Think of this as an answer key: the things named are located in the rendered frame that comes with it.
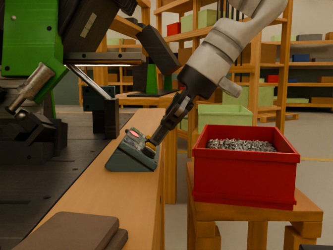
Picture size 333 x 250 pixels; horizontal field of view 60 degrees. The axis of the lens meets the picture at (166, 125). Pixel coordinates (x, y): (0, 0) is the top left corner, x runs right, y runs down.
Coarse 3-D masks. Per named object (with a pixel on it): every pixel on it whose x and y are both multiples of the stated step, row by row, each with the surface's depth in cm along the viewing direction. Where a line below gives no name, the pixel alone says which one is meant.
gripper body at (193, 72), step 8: (184, 72) 52; (192, 72) 51; (184, 80) 52; (192, 80) 51; (200, 80) 51; (208, 80) 51; (184, 88) 57; (192, 88) 51; (200, 88) 52; (208, 88) 52; (216, 88) 54; (184, 96) 51; (192, 96) 52; (200, 96) 54; (208, 96) 53
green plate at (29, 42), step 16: (16, 0) 63; (32, 0) 63; (48, 0) 63; (16, 16) 63; (32, 16) 63; (48, 16) 63; (16, 32) 63; (32, 32) 63; (48, 32) 63; (16, 48) 62; (32, 48) 62; (48, 48) 62; (16, 64) 62; (32, 64) 62
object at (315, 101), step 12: (276, 36) 820; (300, 36) 806; (312, 36) 800; (276, 60) 831; (300, 60) 820; (312, 60) 842; (324, 60) 805; (240, 84) 854; (264, 84) 840; (276, 84) 834; (288, 84) 827; (300, 84) 820; (312, 84) 814; (324, 84) 808; (276, 96) 887
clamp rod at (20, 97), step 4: (20, 96) 59; (16, 100) 58; (20, 100) 59; (24, 100) 59; (12, 104) 58; (16, 104) 59; (20, 104) 59; (4, 108) 58; (8, 108) 58; (12, 108) 58; (16, 108) 59; (8, 112) 58; (12, 112) 58
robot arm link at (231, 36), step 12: (264, 0) 49; (276, 0) 48; (264, 12) 49; (276, 12) 49; (216, 24) 52; (228, 24) 50; (240, 24) 50; (252, 24) 50; (264, 24) 51; (216, 36) 51; (228, 36) 50; (240, 36) 50; (252, 36) 52; (228, 48) 50; (240, 48) 52
